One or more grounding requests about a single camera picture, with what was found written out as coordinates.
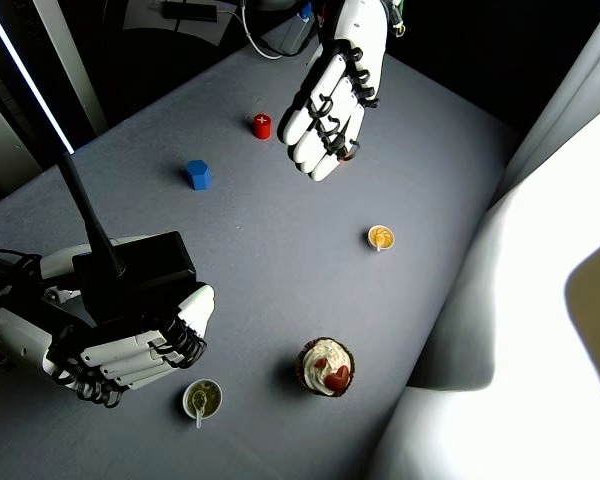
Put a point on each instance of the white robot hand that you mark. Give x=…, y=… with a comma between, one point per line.
x=360, y=40
x=30, y=340

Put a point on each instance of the black walkie-talkie toy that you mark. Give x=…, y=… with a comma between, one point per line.
x=140, y=275

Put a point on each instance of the orange triangular block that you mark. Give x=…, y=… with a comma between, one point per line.
x=346, y=156

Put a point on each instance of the red cylinder with white cross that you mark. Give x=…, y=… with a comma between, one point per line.
x=262, y=127

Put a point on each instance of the small bowl of green soup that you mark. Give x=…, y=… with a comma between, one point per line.
x=202, y=397

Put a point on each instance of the small bowl of yellow soup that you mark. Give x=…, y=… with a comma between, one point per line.
x=381, y=237

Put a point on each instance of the blue hexagonal block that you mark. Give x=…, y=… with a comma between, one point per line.
x=198, y=175

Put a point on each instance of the grey tablecloth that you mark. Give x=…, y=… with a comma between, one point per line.
x=305, y=290

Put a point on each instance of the white light strip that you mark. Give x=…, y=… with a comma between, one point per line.
x=27, y=75

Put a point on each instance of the toy cupcake with cream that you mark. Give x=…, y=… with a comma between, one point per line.
x=326, y=369

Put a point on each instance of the beige blurry panel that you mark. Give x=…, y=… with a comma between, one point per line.
x=597, y=310

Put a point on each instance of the white frame post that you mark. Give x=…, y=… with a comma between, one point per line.
x=72, y=65

